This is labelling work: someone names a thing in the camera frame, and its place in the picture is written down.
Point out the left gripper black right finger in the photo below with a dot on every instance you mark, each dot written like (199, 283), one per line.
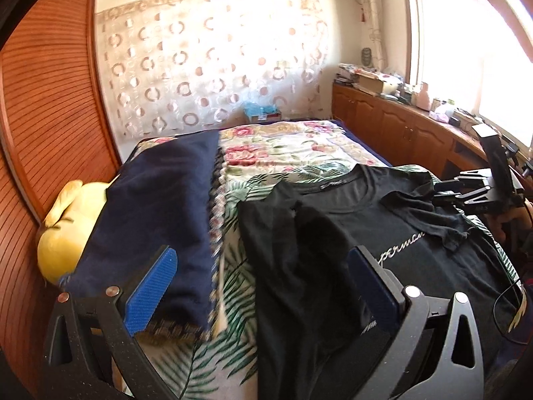
(379, 289)

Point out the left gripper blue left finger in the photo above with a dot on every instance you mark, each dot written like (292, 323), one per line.
(143, 292)

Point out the black printed t-shirt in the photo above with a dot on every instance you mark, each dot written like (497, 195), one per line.
(314, 249)

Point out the right hand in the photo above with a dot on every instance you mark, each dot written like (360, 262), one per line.
(513, 229)

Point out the patterned folded cloth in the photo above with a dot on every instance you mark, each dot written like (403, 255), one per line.
(160, 331)

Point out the palm leaf bed sheet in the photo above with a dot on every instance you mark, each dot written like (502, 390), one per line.
(225, 367)

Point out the yellow plush toy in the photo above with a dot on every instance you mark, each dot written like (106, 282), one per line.
(66, 228)

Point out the wooden low cabinet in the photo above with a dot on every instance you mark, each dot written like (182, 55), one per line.
(406, 135)

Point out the pink bottle on cabinet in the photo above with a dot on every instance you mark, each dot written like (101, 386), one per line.
(423, 100)

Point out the navy folded garment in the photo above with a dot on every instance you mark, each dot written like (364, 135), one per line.
(161, 198)

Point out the cardboard box on cabinet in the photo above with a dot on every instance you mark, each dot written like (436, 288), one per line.
(378, 83)

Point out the floral bed quilt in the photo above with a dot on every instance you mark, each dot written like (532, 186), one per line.
(257, 155)

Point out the blue tissue box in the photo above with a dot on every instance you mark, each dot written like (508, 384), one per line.
(255, 113)

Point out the circle patterned sheer curtain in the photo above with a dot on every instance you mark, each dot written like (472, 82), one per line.
(178, 66)

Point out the window with wooden frame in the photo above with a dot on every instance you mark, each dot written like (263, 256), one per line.
(465, 52)

